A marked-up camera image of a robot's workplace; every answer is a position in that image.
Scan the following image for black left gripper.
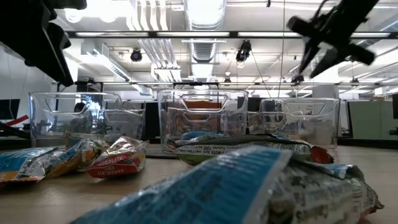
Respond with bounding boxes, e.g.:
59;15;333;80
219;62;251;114
0;0;88;87

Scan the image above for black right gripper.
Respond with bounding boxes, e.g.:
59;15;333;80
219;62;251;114
287;0;380;79

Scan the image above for red green granola bar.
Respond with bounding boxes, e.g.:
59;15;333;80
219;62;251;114
309;145;336;165

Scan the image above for blue orange granola bar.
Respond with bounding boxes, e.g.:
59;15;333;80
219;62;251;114
43;138;109;179

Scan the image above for red silver granola bar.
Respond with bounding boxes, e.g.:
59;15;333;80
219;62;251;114
77;136;149;179

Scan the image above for black ceiling spotlight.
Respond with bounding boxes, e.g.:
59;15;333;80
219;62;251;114
235;39;252;63
290;73;305;85
129;48;143;63

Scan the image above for white column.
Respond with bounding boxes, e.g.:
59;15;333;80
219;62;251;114
312;67;340;99

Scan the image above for black monitor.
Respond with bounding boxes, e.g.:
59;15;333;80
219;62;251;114
0;98;21;121

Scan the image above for clear plastic bin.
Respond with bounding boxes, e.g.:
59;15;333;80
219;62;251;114
248;97;341;150
28;91;146;149
157;88;249;155

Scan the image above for grey green partition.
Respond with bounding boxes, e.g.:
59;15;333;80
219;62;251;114
346;99;398;140

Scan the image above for white ceiling pipes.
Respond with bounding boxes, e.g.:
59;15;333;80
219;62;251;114
127;0;183;82

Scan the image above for orange panel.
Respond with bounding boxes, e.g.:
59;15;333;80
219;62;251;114
183;100;223;110

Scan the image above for thin hanging black wire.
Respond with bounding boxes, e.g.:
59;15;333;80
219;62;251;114
278;0;286;98

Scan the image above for white ceiling duct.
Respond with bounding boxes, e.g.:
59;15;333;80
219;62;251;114
80;42;153;96

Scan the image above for grey horizontal rail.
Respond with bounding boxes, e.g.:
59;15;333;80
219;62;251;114
51;81;398;87

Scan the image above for red strap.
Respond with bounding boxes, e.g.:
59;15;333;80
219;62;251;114
0;114;30;128

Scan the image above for silver ventilation duct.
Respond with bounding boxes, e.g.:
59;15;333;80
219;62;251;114
183;0;228;63

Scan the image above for black rail clamp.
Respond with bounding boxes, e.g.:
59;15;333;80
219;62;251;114
172;81;220;90

